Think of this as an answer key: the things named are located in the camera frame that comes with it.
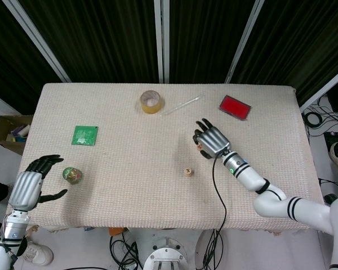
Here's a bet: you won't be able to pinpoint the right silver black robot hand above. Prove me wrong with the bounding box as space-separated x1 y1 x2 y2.
192 118 232 159

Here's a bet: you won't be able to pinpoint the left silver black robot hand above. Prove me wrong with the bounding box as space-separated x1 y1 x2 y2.
7 154 68 212

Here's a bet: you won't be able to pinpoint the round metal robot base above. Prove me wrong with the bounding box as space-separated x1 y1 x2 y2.
143 237 189 270

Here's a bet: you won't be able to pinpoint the red ink pad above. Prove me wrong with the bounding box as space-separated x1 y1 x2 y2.
218 94 252 122

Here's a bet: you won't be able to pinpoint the green patterned round jar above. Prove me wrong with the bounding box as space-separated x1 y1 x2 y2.
62 166 84 185

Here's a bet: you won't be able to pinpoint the clear plastic pipette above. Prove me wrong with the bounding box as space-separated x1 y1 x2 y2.
159 94 203 116

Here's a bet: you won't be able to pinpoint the brown cardboard box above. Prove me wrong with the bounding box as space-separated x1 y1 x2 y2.
0 114 34 156

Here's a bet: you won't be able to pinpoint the yellow packing tape roll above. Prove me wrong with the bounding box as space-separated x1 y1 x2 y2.
139 89 163 114

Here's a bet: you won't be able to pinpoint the beige woven tablecloth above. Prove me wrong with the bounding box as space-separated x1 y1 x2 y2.
6 82 329 233

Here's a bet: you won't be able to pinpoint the green circuit board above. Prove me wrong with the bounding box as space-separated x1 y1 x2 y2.
71 125 99 146

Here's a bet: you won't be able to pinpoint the dark pleated curtain panel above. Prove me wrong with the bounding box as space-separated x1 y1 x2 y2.
16 0 160 84
0 0 60 115
168 0 254 84
233 0 338 99

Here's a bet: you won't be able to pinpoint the white round disc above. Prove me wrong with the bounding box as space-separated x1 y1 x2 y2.
195 229 223 266

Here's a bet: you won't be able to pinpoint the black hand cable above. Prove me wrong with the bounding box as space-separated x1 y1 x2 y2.
212 154 228 237

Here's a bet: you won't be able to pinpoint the black coiled floor cables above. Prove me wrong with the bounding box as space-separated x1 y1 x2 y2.
302 95 338 136

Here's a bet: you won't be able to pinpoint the black floor cable bundle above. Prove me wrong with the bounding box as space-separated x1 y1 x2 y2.
203 229 224 270
109 230 144 270

